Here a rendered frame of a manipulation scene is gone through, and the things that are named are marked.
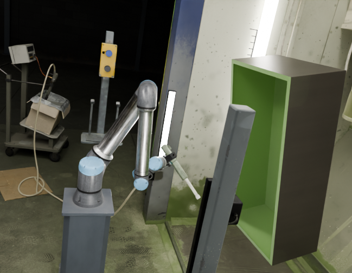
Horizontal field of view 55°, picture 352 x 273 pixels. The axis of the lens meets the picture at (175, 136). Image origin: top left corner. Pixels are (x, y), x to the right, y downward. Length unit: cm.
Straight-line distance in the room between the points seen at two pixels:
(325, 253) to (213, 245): 229
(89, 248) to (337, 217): 205
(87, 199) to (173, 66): 123
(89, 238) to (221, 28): 181
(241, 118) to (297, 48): 239
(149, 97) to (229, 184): 123
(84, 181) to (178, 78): 115
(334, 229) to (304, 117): 149
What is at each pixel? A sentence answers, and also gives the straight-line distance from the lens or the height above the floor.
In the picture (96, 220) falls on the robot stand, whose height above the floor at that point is 58.
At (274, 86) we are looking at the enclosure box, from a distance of 250.
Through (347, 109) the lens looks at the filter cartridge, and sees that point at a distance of 322.
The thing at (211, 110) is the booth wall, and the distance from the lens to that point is 290.
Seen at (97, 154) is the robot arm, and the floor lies 92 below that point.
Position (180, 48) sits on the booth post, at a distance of 271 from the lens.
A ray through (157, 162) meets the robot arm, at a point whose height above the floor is 91.
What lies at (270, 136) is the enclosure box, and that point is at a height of 112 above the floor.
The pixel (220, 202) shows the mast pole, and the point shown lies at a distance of 85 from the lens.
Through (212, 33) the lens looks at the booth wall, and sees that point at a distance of 278.
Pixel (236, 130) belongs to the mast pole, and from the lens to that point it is 78.
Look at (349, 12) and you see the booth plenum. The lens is 334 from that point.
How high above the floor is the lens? 180
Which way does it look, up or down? 19 degrees down
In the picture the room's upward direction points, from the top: 10 degrees clockwise
